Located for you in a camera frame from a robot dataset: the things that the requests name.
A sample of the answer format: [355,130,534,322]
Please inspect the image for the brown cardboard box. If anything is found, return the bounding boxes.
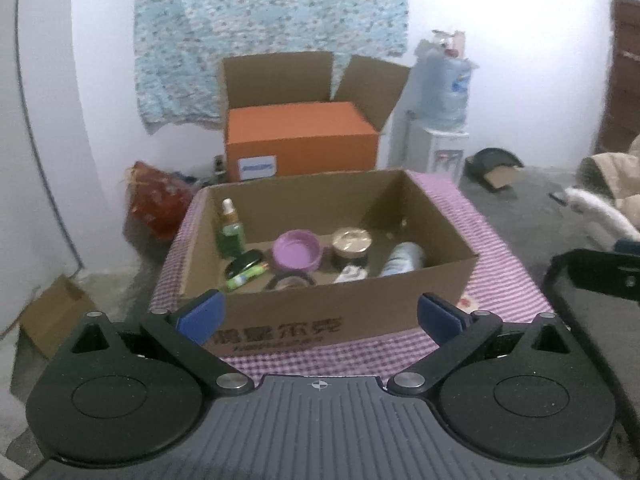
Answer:
[177,169,481,358]

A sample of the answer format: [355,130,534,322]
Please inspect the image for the purple plastic lid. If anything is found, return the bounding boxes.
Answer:
[272,230,322,275]

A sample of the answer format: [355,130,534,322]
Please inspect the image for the purple checkered tablecloth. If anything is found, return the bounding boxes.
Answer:
[150,170,553,388]

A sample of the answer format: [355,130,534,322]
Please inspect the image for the green dropper bottle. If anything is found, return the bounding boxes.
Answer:
[216,198,247,257]

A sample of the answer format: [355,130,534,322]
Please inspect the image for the small cardboard box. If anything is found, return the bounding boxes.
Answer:
[19,274,98,361]

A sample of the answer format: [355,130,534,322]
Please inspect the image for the beige jacket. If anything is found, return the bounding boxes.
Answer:
[577,135,640,216]

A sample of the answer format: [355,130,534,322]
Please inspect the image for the white power adapter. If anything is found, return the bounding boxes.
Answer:
[334,266,370,285]

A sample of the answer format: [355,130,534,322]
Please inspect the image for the orange box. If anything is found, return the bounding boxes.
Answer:
[225,101,379,182]

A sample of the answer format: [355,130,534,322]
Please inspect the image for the brown wooden door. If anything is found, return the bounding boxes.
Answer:
[595,0,640,153]

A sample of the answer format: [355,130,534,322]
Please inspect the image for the green lip balm tube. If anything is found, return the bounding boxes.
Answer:
[224,262,269,292]

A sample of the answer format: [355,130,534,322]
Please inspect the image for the white water dispenser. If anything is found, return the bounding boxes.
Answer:
[387,110,471,186]

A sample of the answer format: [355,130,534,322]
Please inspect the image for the black oval case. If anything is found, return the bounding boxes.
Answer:
[225,250,263,278]

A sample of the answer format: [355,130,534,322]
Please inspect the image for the black wall cable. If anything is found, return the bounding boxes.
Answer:
[14,0,84,267]

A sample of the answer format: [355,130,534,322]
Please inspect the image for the white pill bottle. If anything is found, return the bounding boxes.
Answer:
[380,241,425,277]

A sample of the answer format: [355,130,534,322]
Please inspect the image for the black tape roll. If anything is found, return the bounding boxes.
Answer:
[267,270,317,291]

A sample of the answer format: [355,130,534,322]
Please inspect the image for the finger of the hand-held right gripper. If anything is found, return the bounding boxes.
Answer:
[567,249,640,304]

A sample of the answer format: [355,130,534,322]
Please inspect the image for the gold-lid cosmetic jar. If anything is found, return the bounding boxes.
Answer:
[331,227,373,271]

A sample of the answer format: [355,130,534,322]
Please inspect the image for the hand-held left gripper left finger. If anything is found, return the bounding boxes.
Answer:
[62,289,255,395]

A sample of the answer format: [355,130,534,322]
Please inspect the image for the blue floral cloth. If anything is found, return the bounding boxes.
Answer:
[134,0,410,135]

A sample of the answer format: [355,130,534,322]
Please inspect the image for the red gift bag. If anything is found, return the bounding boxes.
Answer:
[124,161,196,241]

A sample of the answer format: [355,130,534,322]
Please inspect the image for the large cardboard box with flaps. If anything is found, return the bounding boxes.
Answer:
[217,51,412,183]

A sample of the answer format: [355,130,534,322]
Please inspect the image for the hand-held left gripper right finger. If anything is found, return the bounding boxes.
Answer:
[387,291,576,395]

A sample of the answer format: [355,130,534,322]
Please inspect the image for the flat cardboard piece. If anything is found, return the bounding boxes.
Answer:
[482,166,521,191]

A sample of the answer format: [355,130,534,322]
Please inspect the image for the white furry animal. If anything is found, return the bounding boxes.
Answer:
[565,187,640,241]

